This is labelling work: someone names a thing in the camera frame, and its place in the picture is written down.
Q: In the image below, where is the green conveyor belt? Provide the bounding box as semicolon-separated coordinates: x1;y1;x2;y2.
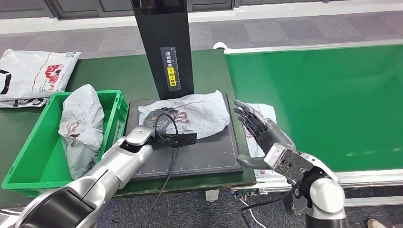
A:
224;44;403;173

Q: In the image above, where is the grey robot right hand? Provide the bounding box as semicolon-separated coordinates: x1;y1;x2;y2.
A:
233;99;297;171

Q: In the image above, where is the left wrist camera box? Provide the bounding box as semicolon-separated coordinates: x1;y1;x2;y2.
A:
155;132;198;150

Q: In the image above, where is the large white printed mailer bag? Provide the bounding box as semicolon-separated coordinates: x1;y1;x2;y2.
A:
0;49;82;102

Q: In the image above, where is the round chrome stand base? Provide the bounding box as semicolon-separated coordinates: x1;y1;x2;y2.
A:
0;207;27;228

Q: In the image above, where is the green plastic crate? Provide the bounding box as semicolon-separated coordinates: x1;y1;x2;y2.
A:
1;89;129;198

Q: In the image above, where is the white table bracket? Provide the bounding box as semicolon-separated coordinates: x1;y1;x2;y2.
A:
205;189;220;203

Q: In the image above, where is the dark framed glass partition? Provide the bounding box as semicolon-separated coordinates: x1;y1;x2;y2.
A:
0;0;403;19

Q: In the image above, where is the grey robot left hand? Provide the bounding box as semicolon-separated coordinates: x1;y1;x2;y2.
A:
143;106;181;133

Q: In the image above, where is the flat white black-print mailer bag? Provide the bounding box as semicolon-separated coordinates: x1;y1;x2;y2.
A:
0;97;50;109

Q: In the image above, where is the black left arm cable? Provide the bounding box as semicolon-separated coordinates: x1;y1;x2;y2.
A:
138;113;181;228

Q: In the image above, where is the thin white cable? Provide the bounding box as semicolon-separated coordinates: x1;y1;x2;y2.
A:
238;198;259;228

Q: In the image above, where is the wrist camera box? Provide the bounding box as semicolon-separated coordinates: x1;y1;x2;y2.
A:
155;132;198;150
263;142;315;183

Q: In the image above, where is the black scanner machine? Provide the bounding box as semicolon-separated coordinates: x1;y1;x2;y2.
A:
124;0;244;183

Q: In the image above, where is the small circuit board box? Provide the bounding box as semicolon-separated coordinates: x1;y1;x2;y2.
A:
231;187;269;199

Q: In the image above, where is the grey parcel bag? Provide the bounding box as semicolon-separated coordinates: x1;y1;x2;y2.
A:
242;102;297;182
137;90;231;140
58;84;106;181

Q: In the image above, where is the person's foot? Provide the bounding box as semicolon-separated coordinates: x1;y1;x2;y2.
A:
367;218;387;228

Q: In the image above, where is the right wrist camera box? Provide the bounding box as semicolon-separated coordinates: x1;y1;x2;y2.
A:
263;142;315;183

